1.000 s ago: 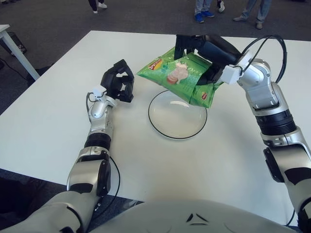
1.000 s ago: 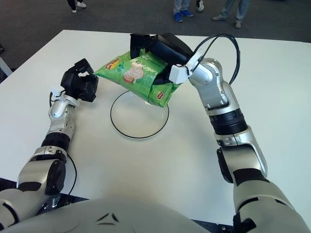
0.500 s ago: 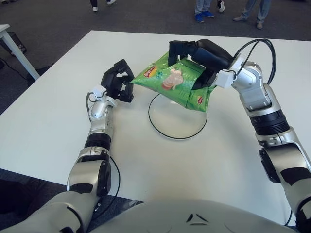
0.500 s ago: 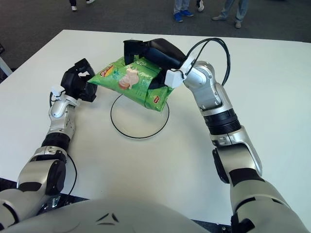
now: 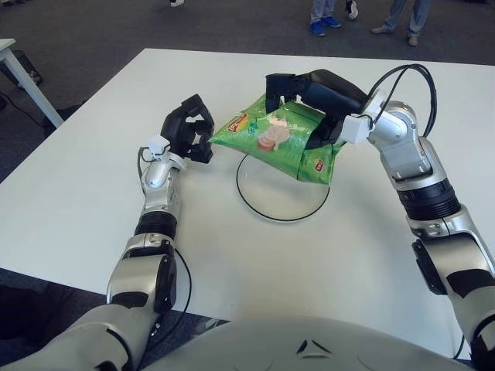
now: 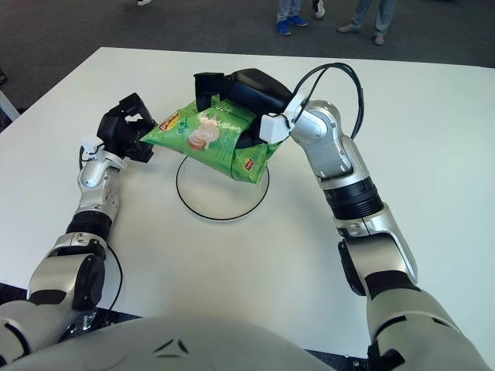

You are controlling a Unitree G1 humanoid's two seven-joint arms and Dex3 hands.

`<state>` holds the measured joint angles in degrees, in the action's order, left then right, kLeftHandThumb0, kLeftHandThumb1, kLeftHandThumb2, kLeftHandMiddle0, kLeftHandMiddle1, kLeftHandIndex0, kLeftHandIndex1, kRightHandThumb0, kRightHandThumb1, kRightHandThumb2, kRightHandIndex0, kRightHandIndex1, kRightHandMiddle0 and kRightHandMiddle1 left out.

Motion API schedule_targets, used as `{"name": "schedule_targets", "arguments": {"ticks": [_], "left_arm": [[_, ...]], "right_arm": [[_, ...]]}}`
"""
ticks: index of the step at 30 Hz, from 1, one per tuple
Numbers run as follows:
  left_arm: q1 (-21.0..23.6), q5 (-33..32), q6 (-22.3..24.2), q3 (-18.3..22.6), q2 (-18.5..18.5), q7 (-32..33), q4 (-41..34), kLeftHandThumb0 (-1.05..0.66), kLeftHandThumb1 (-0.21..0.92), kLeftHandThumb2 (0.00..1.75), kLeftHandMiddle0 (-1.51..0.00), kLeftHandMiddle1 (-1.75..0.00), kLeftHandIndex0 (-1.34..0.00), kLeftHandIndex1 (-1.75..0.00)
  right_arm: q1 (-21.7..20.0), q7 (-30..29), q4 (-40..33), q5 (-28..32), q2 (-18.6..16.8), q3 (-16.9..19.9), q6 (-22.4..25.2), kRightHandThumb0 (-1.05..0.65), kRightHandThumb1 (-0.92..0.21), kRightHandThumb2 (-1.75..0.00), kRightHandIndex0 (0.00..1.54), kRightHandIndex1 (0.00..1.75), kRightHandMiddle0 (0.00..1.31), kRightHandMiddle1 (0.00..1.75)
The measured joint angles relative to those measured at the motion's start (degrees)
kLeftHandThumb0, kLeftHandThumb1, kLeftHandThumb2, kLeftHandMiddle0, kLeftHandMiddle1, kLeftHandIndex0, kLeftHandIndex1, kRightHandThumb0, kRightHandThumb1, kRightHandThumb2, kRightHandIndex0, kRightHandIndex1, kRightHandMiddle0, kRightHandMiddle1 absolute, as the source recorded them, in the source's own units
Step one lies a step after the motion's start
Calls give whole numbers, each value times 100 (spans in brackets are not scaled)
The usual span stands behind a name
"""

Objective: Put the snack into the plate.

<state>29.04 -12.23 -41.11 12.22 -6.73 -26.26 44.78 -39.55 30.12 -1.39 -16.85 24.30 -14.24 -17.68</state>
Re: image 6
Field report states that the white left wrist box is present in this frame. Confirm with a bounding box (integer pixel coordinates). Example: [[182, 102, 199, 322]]
[[81, 134, 104, 158]]

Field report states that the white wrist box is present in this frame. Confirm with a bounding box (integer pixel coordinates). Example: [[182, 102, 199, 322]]
[[81, 134, 104, 158], [258, 111, 290, 143]]

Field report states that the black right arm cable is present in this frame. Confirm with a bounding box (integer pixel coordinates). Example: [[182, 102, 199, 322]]
[[289, 63, 365, 139]]

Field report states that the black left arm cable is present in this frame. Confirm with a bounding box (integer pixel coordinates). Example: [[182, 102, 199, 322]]
[[79, 148, 125, 310]]

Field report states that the green snack bag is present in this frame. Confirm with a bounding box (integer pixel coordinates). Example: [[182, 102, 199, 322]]
[[139, 98, 285, 186]]

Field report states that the white desk leg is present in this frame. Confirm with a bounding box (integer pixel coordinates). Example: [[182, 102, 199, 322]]
[[0, 90, 20, 121]]

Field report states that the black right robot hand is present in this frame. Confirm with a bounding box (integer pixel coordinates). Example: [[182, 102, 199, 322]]
[[193, 68, 295, 150]]

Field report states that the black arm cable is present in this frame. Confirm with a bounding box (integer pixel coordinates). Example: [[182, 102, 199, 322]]
[[289, 63, 365, 139], [79, 148, 125, 310]]

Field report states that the person with blue shoes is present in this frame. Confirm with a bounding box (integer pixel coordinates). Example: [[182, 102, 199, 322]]
[[276, 0, 309, 36]]

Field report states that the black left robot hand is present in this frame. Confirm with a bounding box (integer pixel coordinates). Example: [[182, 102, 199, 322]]
[[95, 92, 155, 163]]

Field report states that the person with tan shoes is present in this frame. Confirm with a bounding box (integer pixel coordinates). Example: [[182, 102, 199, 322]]
[[336, 0, 398, 46]]

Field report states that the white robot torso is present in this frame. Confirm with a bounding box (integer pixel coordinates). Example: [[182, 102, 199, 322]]
[[0, 315, 372, 371]]

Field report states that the white plate with black rim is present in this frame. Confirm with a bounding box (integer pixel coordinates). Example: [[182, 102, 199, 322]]
[[176, 154, 270, 221]]

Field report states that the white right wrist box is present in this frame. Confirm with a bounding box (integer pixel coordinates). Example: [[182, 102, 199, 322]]
[[258, 111, 290, 143]]

